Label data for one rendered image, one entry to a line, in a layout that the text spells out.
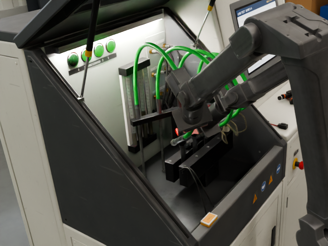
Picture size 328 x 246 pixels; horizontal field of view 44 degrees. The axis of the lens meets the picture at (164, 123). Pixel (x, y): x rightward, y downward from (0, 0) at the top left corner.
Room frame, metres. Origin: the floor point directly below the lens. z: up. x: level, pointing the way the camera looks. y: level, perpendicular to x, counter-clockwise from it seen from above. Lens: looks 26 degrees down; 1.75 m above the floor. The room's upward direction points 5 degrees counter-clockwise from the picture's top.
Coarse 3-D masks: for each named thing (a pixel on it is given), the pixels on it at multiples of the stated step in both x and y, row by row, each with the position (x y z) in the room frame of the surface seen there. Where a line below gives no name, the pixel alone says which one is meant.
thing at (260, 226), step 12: (276, 192) 1.33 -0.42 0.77; (264, 204) 1.25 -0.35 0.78; (276, 204) 1.34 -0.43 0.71; (264, 216) 1.25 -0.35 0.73; (276, 216) 1.35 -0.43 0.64; (252, 228) 1.17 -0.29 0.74; (264, 228) 1.25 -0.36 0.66; (276, 228) 1.35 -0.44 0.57; (240, 240) 1.09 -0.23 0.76; (252, 240) 1.17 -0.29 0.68; (264, 240) 1.25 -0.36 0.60; (276, 240) 1.36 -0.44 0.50
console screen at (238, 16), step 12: (240, 0) 1.79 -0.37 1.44; (252, 0) 1.87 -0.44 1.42; (264, 0) 1.96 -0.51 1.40; (276, 0) 2.06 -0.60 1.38; (240, 12) 1.77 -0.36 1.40; (252, 12) 1.85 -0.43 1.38; (240, 24) 1.74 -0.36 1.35; (264, 60) 1.83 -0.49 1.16; (276, 60) 1.93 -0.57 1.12; (252, 72) 1.73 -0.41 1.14
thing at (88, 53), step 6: (96, 0) 1.03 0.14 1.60; (96, 6) 1.03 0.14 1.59; (96, 12) 1.04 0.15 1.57; (90, 18) 1.05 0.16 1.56; (96, 18) 1.05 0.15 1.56; (90, 24) 1.05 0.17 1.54; (96, 24) 1.05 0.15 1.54; (90, 30) 1.05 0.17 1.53; (90, 36) 1.06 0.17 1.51; (90, 42) 1.06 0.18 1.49; (90, 48) 1.07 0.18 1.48; (90, 54) 1.08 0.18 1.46; (84, 72) 1.10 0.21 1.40; (84, 78) 1.11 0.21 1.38; (84, 84) 1.12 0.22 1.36
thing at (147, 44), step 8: (160, 48) 1.23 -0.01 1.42; (136, 56) 1.37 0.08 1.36; (168, 56) 1.20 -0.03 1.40; (136, 64) 1.39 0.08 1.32; (136, 72) 1.40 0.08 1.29; (136, 80) 1.41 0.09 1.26; (136, 88) 1.41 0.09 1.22; (136, 96) 1.41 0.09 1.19; (136, 104) 1.41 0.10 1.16; (184, 136) 1.12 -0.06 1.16
